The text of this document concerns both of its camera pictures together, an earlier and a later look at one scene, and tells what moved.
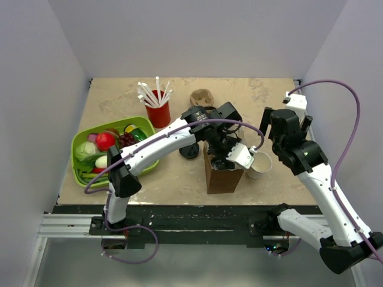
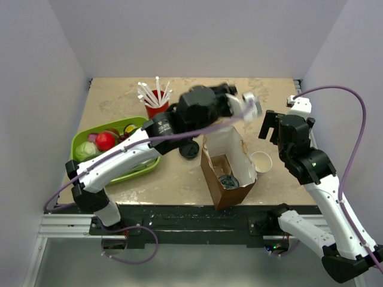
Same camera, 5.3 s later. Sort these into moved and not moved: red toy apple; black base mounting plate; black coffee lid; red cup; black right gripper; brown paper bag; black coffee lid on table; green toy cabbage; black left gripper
Moved: brown paper bag; black coffee lid; black left gripper
Not moved: green toy cabbage; red toy apple; black coffee lid on table; black right gripper; black base mounting plate; red cup
